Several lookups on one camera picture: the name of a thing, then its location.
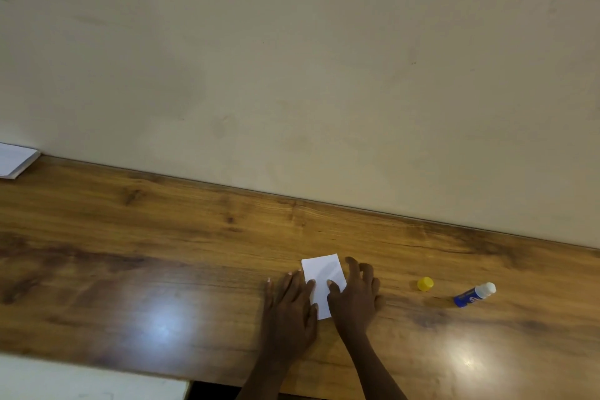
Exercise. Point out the person's right hand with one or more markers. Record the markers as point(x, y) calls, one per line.
point(356, 306)

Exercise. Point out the person's left hand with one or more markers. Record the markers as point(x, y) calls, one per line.
point(288, 320)

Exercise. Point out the white paper card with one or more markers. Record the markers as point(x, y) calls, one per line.
point(323, 273)

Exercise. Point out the yellow glue stick cap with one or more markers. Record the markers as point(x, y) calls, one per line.
point(425, 284)

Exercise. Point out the blue glue stick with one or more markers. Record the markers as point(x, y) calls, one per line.
point(471, 295)

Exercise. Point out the white panel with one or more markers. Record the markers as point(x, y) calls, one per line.
point(79, 381)

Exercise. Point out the stack of white papers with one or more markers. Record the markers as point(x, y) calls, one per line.
point(16, 159)

